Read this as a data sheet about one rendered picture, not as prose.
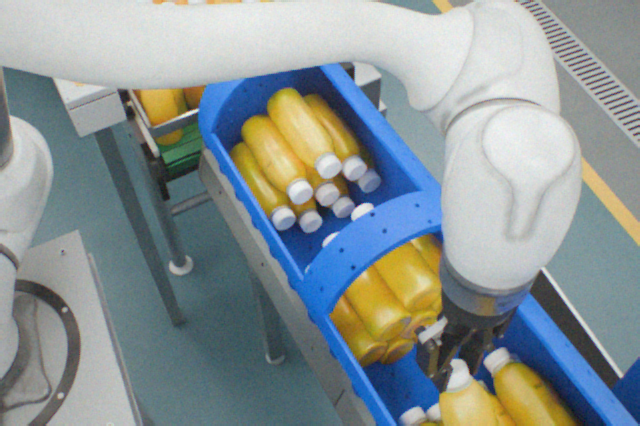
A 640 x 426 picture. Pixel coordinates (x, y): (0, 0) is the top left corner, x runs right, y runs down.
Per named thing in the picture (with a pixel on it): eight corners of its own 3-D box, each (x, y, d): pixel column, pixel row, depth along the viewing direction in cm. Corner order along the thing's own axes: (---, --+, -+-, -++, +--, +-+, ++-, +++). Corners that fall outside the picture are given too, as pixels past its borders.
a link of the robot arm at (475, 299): (564, 263, 64) (548, 295, 69) (502, 193, 68) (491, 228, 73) (482, 308, 61) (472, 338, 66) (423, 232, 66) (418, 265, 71)
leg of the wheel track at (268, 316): (271, 368, 218) (251, 261, 167) (262, 353, 221) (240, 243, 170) (287, 359, 219) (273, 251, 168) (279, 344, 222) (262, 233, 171)
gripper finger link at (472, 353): (464, 333, 84) (470, 330, 84) (457, 357, 90) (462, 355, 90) (479, 354, 83) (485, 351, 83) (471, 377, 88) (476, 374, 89)
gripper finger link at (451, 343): (481, 324, 73) (471, 328, 73) (449, 376, 82) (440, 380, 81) (460, 295, 75) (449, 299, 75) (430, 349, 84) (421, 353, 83)
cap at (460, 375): (464, 388, 86) (460, 375, 85) (435, 388, 88) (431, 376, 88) (474, 369, 89) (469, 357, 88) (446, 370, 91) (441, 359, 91)
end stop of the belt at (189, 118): (156, 138, 147) (153, 129, 144) (155, 136, 147) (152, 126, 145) (325, 71, 157) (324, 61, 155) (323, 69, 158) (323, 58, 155)
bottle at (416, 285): (450, 278, 101) (388, 198, 110) (412, 294, 98) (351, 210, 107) (438, 304, 106) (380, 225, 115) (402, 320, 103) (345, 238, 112)
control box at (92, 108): (80, 138, 141) (64, 102, 132) (52, 78, 151) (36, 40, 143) (127, 120, 143) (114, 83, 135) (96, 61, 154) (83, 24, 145)
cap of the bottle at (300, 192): (312, 181, 120) (317, 189, 119) (300, 198, 122) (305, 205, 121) (296, 179, 117) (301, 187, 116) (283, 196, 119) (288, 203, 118)
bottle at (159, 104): (154, 149, 152) (137, 94, 138) (152, 126, 156) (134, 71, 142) (185, 143, 152) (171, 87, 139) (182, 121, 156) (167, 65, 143)
